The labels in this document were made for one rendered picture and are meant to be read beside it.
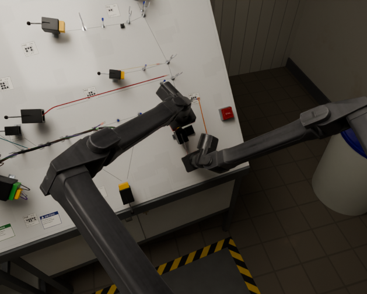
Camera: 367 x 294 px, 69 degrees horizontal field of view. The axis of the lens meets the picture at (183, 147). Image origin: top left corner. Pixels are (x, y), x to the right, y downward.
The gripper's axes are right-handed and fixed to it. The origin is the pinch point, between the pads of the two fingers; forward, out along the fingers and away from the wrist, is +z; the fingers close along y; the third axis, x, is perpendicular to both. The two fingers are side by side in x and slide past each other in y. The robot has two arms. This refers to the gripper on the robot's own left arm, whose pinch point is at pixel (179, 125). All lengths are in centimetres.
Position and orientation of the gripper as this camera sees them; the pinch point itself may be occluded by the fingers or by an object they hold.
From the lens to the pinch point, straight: 109.0
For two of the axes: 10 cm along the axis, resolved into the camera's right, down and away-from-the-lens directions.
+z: -0.7, 2.9, 9.5
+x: 4.4, 8.7, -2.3
